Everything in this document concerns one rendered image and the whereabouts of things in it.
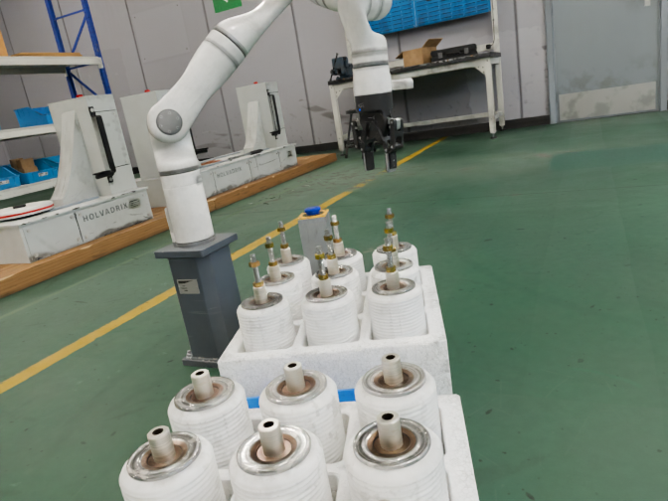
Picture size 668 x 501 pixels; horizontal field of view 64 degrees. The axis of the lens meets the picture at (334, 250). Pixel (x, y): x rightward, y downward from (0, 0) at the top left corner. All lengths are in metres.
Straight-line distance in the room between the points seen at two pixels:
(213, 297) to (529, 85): 4.99
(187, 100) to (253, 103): 3.44
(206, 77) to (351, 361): 0.70
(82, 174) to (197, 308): 2.00
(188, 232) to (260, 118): 3.43
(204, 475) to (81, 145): 2.78
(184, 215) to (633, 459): 0.98
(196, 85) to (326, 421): 0.84
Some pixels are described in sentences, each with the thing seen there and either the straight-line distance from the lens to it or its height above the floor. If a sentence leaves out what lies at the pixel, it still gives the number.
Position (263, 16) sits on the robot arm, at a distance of 1.33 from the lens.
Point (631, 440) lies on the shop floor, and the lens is 0.99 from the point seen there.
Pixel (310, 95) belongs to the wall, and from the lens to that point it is 6.61.
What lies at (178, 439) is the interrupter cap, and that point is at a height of 0.25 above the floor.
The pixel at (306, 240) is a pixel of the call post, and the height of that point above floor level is 0.26.
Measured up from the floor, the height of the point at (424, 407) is 0.23.
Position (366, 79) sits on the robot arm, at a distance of 1.08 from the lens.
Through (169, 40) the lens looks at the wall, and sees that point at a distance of 7.71.
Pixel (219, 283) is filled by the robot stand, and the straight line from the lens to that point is 1.30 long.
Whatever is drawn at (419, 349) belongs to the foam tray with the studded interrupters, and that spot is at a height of 0.17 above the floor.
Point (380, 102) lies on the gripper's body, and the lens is 1.08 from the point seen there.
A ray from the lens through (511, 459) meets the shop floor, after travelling 0.93.
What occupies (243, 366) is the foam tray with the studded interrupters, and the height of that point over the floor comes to 0.17.
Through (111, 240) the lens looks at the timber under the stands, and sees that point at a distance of 3.00.
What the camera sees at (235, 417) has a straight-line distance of 0.68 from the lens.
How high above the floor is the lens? 0.58
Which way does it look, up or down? 16 degrees down
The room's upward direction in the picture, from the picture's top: 9 degrees counter-clockwise
